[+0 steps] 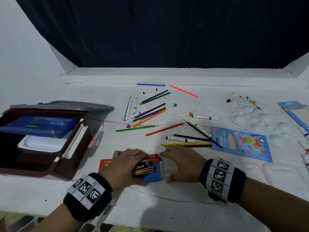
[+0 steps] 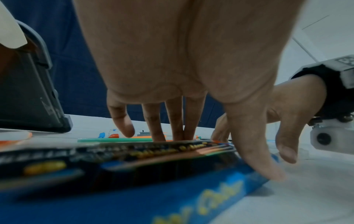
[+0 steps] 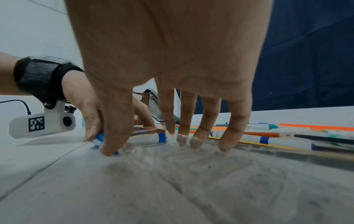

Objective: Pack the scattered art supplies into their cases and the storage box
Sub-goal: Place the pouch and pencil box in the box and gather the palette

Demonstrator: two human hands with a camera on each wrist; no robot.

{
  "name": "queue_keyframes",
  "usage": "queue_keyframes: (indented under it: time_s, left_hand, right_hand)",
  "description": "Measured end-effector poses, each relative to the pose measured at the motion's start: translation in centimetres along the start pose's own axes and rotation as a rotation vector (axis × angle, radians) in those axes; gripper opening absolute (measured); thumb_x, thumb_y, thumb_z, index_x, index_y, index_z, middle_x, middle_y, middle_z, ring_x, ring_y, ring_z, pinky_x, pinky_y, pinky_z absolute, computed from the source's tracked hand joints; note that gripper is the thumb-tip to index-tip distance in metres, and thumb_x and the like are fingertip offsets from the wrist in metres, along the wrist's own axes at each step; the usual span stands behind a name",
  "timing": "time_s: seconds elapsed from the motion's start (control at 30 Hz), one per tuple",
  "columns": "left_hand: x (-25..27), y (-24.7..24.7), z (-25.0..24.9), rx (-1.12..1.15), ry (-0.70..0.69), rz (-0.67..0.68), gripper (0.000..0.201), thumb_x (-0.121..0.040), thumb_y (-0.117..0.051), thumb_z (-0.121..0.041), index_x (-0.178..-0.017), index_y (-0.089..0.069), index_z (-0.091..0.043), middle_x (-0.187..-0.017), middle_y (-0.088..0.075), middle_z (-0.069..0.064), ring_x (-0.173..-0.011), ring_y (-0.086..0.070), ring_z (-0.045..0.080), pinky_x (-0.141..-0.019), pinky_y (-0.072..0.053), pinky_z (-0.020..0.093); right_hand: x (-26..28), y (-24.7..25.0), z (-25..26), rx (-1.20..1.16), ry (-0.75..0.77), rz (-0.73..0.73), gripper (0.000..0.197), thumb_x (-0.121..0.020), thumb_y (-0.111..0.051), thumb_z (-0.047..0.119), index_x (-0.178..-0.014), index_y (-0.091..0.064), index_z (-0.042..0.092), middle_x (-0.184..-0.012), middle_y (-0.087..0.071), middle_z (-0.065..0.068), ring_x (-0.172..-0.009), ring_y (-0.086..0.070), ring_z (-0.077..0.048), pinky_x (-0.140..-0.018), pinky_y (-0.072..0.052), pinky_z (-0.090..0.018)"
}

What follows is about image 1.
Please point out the person's left hand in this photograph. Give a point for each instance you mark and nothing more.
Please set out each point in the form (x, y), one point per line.
(118, 170)

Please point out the person's right hand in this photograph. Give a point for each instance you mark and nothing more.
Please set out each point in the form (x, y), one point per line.
(189, 165)

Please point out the person's left thumb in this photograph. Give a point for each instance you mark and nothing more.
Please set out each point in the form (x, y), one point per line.
(139, 182)

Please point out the person's right thumb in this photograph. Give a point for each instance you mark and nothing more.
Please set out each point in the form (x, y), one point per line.
(172, 176)

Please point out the red and blue pencil box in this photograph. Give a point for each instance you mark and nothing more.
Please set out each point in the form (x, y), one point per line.
(152, 166)

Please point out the person's left forearm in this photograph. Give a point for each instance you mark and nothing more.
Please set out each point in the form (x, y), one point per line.
(60, 221)

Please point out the person's right forearm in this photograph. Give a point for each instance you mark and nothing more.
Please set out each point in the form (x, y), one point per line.
(272, 205)

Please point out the white marker blue band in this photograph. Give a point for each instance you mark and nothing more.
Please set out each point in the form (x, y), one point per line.
(179, 139)

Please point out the black pencil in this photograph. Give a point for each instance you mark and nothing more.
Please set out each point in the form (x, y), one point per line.
(200, 145)
(196, 129)
(151, 110)
(154, 96)

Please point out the dark brown pencil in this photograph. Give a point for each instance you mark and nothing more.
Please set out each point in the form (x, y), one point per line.
(190, 137)

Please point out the red pencil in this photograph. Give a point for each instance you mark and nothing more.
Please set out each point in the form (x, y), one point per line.
(165, 129)

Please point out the black wristband with marker tags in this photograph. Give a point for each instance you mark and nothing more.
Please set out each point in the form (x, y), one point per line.
(221, 178)
(88, 196)

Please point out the white marker green band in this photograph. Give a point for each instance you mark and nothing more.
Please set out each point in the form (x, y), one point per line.
(205, 117)
(200, 129)

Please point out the white marker red cap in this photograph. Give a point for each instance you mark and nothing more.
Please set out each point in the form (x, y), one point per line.
(132, 124)

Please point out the orange pencil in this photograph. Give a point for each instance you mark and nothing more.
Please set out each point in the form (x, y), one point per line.
(149, 118)

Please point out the short white marker orange cap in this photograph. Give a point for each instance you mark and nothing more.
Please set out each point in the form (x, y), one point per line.
(185, 114)

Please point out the white marker blue cap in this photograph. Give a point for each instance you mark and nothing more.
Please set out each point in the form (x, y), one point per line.
(135, 115)

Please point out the white marker green cap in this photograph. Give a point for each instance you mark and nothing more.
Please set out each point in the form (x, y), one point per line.
(171, 105)

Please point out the blue pencil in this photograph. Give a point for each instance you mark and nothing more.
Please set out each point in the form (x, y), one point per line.
(151, 85)
(127, 108)

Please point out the white marker yellow band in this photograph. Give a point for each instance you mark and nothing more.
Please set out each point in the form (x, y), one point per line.
(129, 107)

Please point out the light blue pencil box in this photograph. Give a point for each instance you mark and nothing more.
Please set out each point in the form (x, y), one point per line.
(241, 144)

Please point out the white marker brown band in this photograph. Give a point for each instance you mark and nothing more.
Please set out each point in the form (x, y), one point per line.
(135, 105)

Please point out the dark green pencil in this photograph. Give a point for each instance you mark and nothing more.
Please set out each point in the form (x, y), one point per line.
(159, 97)

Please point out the neon pink pencil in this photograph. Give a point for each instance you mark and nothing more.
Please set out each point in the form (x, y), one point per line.
(183, 91)

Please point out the white marker black cap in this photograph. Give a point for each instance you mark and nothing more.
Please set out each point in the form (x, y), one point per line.
(151, 91)

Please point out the paint tube yellow cap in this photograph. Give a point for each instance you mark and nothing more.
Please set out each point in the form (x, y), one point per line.
(230, 96)

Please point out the paint tube orange cap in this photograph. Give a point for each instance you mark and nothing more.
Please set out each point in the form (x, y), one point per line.
(236, 99)

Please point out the paint tube green cap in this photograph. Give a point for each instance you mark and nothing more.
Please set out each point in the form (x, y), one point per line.
(245, 102)

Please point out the white paint tube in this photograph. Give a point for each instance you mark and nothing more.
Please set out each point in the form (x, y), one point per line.
(304, 133)
(304, 146)
(306, 161)
(254, 111)

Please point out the brown storage box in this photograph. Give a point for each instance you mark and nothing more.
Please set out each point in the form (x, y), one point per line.
(36, 164)

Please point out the paint tube black cap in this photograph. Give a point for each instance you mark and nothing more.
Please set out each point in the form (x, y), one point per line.
(243, 99)

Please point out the white plastic tray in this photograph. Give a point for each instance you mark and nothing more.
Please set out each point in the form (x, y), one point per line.
(41, 143)

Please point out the white paint palette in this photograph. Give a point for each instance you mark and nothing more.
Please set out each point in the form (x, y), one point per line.
(265, 125)

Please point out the grey box lid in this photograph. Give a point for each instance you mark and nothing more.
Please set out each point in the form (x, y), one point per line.
(65, 105)

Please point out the clear plastic tray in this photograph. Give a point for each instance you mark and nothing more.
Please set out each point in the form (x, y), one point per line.
(280, 175)

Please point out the paint tube purple cap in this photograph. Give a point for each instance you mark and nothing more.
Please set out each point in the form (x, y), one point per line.
(257, 105)

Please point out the blue zip pouch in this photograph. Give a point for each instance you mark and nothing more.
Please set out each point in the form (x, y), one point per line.
(36, 126)

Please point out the blue card packaging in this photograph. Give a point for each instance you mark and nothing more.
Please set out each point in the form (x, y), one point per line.
(295, 113)

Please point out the dark blue curtain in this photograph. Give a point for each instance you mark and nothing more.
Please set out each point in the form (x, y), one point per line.
(169, 31)

